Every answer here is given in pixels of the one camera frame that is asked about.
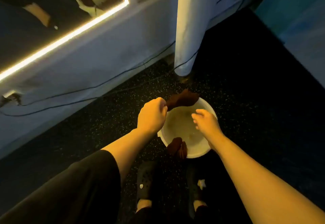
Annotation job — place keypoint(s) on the person's left hand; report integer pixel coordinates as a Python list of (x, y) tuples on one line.
[(152, 115)]

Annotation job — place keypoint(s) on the person's right hand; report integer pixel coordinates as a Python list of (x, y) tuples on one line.
[(208, 124)]

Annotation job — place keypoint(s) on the dark brown cleaning cloth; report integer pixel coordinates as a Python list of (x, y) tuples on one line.
[(182, 100)]

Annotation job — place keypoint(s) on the large wall mirror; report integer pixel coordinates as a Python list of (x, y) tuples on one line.
[(30, 23)]

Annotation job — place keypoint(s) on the person's right forearm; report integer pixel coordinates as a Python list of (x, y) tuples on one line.
[(259, 180)]

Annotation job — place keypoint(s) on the person's left forearm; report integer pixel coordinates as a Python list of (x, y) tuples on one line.
[(127, 147)]

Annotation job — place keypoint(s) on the person's black left shoe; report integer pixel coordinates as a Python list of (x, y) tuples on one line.
[(147, 180)]

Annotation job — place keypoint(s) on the white plastic basin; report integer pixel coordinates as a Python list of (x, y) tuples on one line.
[(184, 127)]

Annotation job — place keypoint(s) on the white round pillar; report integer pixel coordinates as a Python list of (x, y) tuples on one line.
[(203, 13)]

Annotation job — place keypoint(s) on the small wall plug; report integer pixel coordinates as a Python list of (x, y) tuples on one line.
[(12, 98)]

